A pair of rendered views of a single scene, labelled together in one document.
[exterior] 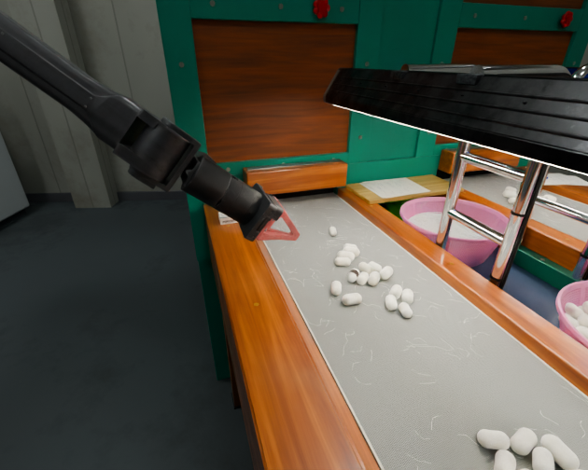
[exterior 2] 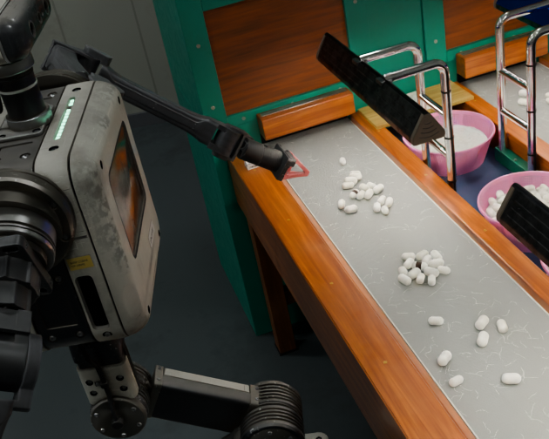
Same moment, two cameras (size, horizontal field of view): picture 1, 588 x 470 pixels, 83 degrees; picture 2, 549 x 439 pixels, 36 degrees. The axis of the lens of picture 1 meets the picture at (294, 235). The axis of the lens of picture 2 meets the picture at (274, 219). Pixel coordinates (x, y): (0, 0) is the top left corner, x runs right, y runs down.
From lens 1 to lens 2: 165 cm
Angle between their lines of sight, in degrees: 7
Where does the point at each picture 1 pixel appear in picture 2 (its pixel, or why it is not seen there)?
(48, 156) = not seen: outside the picture
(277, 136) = (283, 79)
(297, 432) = (316, 264)
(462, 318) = (422, 210)
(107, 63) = not seen: outside the picture
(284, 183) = (295, 122)
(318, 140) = (322, 74)
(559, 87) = (400, 99)
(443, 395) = (394, 246)
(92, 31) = not seen: outside the picture
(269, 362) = (301, 244)
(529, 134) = (392, 119)
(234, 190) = (267, 154)
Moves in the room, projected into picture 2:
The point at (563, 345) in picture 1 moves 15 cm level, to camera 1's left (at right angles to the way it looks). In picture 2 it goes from (466, 213) to (406, 222)
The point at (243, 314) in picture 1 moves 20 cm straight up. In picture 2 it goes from (281, 226) to (267, 159)
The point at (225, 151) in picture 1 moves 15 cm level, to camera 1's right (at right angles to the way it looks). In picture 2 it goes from (239, 103) to (288, 95)
